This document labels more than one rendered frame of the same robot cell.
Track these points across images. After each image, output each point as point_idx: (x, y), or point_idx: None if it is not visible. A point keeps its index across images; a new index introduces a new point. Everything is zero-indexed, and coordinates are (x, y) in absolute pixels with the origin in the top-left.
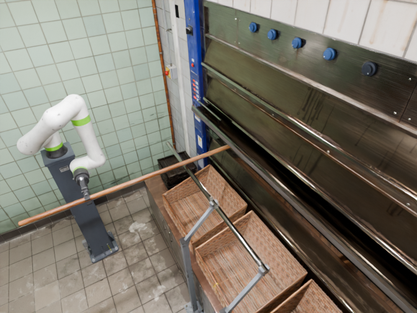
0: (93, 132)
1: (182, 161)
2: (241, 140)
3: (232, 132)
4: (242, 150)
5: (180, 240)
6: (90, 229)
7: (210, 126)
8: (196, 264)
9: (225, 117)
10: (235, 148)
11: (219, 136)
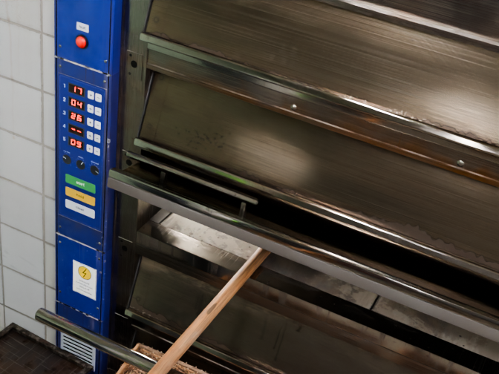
0: None
1: (162, 361)
2: (336, 246)
3: (294, 231)
4: (385, 276)
5: None
6: None
7: (219, 226)
8: None
9: (257, 191)
10: (353, 275)
11: (273, 251)
